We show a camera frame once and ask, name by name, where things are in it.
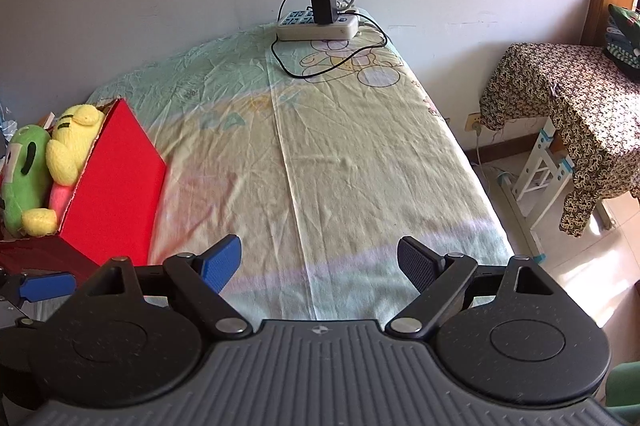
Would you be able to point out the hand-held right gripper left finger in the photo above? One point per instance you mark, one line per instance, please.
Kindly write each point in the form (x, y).
(222, 263)

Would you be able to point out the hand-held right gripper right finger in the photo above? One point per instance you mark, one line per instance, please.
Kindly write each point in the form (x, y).
(415, 263)

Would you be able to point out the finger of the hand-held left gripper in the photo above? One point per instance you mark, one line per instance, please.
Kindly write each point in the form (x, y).
(47, 286)

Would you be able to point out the green plush toy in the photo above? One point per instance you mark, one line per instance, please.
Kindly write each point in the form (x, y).
(25, 186)

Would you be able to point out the red cardboard box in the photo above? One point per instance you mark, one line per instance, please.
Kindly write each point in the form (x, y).
(115, 186)

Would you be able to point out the yellow tiger plush toy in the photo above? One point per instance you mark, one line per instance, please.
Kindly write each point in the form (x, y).
(70, 146)

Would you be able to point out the cartoon print bedsheet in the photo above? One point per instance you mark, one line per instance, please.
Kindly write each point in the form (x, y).
(350, 156)

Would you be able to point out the white step stool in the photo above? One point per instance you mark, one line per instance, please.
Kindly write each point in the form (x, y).
(537, 161)

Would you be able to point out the orange book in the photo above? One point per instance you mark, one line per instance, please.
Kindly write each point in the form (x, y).
(48, 120)

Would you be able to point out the clear plastic bag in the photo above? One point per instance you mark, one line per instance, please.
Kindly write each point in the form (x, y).
(9, 123)

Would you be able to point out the brown patterned cloth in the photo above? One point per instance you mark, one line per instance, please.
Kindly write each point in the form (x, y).
(560, 76)

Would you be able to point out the green object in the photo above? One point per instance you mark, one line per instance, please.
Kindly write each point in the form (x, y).
(625, 391)

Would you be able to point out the white power strip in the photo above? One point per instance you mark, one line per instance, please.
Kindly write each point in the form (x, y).
(320, 31)

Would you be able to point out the black charger adapter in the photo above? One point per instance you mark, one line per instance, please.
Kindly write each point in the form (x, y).
(324, 6)

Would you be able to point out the stacked folded clothes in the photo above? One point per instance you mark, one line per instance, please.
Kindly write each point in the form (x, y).
(625, 36)

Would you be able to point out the wall socket with plug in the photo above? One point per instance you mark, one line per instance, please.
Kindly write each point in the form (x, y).
(474, 122)

